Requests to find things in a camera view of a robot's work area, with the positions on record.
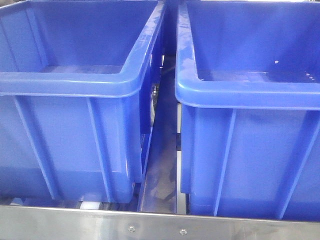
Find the blue bin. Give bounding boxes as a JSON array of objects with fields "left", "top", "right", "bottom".
[
  {"left": 0, "top": 0, "right": 165, "bottom": 203},
  {"left": 175, "top": 0, "right": 320, "bottom": 221}
]

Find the blue bin front left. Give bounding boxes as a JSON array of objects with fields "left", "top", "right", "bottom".
[{"left": 0, "top": 0, "right": 165, "bottom": 203}]

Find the steel centre divider rail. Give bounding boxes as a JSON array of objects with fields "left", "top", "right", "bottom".
[{"left": 137, "top": 55, "right": 178, "bottom": 214}]

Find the white roller track centre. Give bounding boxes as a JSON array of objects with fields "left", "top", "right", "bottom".
[{"left": 79, "top": 201, "right": 101, "bottom": 210}]

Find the steel shelf front rail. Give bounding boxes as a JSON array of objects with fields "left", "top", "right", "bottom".
[{"left": 0, "top": 204, "right": 320, "bottom": 240}]

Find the blue bin front right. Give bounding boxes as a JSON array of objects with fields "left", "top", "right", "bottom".
[{"left": 175, "top": 0, "right": 320, "bottom": 221}]

